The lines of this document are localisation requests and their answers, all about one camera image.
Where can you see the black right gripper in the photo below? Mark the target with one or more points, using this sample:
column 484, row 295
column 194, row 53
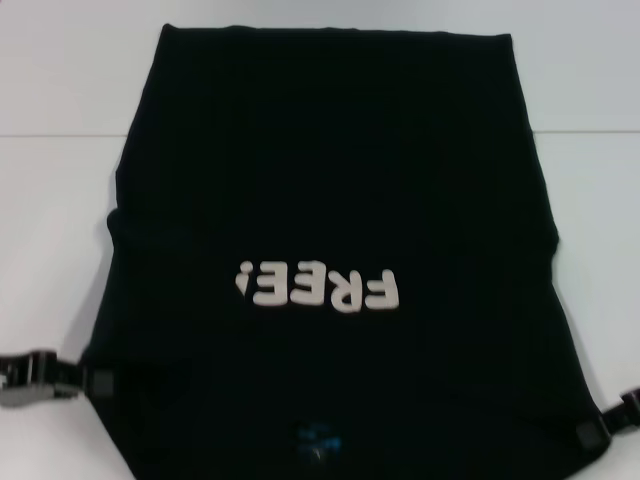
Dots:
column 632, row 400

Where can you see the black shirt with FREE print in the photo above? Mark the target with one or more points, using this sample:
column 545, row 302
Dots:
column 320, row 175

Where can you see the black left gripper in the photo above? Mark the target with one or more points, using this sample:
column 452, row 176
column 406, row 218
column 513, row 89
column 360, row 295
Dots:
column 25, row 380

